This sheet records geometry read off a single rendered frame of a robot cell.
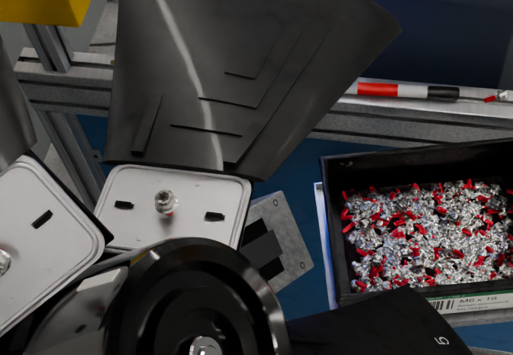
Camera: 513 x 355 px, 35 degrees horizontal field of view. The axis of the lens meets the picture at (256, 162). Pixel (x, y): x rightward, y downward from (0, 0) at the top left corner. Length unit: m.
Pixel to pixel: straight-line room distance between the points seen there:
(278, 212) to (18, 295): 0.31
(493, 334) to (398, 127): 0.64
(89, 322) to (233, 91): 0.21
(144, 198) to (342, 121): 0.50
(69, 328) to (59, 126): 0.74
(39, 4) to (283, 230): 0.36
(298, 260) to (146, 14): 0.24
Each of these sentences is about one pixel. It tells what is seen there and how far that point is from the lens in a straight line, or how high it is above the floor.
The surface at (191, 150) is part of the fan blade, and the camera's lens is 0.50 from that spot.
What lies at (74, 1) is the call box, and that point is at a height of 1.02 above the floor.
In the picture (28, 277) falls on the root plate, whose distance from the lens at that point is 0.42.
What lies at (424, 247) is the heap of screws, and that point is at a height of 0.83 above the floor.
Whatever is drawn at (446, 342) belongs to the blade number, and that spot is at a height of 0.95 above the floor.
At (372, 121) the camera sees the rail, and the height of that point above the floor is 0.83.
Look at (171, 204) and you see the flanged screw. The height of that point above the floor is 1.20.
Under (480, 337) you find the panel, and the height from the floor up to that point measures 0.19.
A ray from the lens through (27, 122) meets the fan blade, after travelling 0.39.
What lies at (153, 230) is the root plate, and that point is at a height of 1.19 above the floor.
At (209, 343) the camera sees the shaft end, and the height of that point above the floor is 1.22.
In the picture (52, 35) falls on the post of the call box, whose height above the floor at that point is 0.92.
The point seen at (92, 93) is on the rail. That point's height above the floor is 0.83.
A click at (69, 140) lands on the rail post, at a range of 1.13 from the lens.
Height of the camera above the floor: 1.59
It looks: 56 degrees down
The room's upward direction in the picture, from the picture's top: 10 degrees counter-clockwise
